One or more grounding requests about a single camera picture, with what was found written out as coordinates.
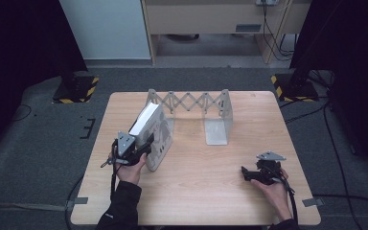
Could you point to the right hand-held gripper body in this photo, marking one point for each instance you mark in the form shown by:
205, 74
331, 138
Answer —
270, 167

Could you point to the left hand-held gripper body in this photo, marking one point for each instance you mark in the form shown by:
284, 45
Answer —
126, 148

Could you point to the white book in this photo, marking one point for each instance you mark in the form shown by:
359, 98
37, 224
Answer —
158, 134

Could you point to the expandable grey metal bookend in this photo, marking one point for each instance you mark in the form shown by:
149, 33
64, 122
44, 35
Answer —
217, 127

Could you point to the person's left hand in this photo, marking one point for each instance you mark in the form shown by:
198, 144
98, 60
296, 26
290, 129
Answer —
131, 174

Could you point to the person's right hand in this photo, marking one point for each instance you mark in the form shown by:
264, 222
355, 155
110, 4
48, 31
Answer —
276, 196

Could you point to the grey tape strip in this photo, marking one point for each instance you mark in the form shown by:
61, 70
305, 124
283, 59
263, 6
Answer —
76, 201
313, 202

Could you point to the striped black stand base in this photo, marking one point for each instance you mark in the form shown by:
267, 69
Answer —
295, 87
75, 89

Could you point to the white cabinet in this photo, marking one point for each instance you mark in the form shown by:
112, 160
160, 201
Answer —
108, 28

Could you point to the black curtain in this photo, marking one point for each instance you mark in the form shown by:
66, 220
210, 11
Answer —
351, 64
22, 48

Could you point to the light wooden desk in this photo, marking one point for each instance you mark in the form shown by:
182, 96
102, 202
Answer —
211, 19

